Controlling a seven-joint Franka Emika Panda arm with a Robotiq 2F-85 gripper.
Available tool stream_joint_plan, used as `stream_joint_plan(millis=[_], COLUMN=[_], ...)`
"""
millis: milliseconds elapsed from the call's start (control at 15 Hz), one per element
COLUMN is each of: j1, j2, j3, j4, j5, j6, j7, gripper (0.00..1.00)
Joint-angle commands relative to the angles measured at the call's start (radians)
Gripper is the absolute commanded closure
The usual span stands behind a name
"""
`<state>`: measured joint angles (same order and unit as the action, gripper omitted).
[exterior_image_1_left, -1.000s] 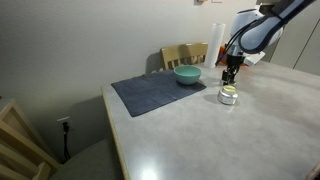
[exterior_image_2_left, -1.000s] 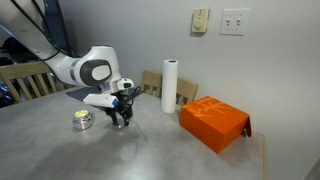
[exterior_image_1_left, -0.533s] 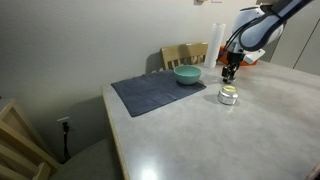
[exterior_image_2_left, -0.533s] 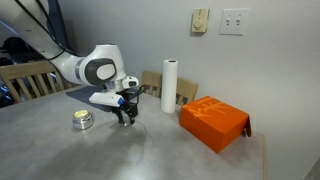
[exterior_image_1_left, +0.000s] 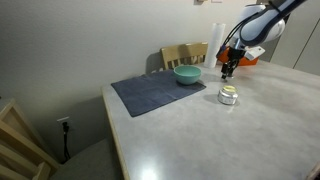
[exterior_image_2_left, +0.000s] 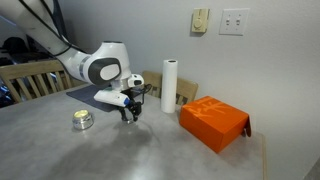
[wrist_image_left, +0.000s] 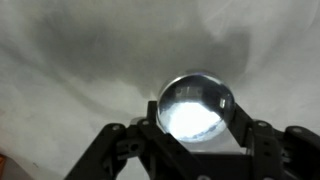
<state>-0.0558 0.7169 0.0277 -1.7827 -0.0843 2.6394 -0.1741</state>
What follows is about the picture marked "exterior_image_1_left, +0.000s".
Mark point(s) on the white paper towel roll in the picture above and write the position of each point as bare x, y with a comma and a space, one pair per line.
215, 43

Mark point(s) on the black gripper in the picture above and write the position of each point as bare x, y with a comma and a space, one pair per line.
235, 58

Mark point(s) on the light wooden slat-back chair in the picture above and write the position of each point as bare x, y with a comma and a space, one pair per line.
20, 146

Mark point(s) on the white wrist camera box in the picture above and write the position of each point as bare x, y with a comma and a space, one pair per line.
256, 52

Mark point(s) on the mint green bowl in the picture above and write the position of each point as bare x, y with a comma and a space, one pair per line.
187, 75

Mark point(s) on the beige wall thermostat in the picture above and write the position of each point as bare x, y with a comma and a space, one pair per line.
199, 1

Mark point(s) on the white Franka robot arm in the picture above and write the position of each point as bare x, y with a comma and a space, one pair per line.
263, 26

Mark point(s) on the white double switch plate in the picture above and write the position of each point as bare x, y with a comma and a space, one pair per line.
216, 1

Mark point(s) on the small silver metal tin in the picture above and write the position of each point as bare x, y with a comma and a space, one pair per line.
227, 97

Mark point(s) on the dark grey cloth mat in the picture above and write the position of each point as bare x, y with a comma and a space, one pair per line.
150, 91

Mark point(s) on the grey closet door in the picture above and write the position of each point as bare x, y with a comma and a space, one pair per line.
300, 43

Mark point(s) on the white wall outlet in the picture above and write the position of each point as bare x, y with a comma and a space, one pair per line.
61, 119

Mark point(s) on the orange cardboard box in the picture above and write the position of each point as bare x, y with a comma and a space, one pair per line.
250, 62

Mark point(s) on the wooden chair with short slats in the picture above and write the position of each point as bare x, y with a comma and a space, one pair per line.
183, 51

